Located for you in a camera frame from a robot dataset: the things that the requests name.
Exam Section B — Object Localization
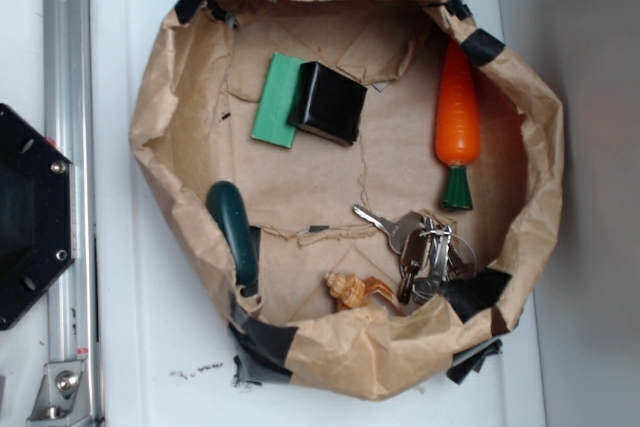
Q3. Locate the black box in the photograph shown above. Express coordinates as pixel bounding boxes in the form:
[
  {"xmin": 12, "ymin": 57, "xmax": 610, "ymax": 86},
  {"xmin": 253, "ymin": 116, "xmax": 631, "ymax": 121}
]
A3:
[{"xmin": 287, "ymin": 62, "xmax": 367, "ymax": 147}]

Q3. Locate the brown paper bag container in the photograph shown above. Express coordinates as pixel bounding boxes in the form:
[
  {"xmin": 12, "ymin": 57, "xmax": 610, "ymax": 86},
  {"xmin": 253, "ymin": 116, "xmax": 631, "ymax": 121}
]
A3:
[{"xmin": 130, "ymin": 0, "xmax": 564, "ymax": 400}]

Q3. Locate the green flat block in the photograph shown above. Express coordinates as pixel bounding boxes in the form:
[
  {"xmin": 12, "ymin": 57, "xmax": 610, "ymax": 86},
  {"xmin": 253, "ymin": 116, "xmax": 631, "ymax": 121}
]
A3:
[{"xmin": 251, "ymin": 53, "xmax": 305, "ymax": 148}]

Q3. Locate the dark green oblong object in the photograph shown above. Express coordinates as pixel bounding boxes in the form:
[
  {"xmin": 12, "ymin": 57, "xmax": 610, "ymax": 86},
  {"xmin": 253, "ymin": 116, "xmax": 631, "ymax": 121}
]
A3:
[{"xmin": 206, "ymin": 181, "xmax": 259, "ymax": 291}]

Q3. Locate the small wooden toy figure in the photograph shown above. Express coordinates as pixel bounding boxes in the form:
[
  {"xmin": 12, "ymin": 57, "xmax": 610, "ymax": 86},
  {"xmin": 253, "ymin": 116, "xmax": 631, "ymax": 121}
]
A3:
[{"xmin": 325, "ymin": 272, "xmax": 403, "ymax": 315}]

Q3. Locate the bunch of metal keys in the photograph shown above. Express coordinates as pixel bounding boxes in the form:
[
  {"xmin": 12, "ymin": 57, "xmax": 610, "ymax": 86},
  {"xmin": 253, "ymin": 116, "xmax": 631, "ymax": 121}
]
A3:
[{"xmin": 353, "ymin": 204, "xmax": 478, "ymax": 305}]

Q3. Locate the orange toy carrot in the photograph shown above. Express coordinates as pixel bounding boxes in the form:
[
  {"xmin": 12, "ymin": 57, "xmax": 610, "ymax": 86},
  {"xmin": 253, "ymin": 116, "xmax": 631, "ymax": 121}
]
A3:
[{"xmin": 435, "ymin": 40, "xmax": 481, "ymax": 210}]

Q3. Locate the black hexagonal base plate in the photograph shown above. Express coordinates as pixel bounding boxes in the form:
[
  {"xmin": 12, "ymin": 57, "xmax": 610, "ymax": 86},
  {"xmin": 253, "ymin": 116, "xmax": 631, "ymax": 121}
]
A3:
[{"xmin": 0, "ymin": 104, "xmax": 74, "ymax": 331}]

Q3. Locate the aluminium profile rail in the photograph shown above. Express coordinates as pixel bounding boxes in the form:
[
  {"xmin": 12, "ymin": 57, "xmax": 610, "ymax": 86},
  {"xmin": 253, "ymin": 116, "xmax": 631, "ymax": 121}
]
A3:
[{"xmin": 43, "ymin": 0, "xmax": 104, "ymax": 426}]

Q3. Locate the metal corner bracket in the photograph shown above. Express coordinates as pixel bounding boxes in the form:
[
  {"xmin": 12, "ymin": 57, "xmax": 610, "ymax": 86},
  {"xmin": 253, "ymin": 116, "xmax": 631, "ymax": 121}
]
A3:
[{"xmin": 26, "ymin": 360, "xmax": 89, "ymax": 426}]

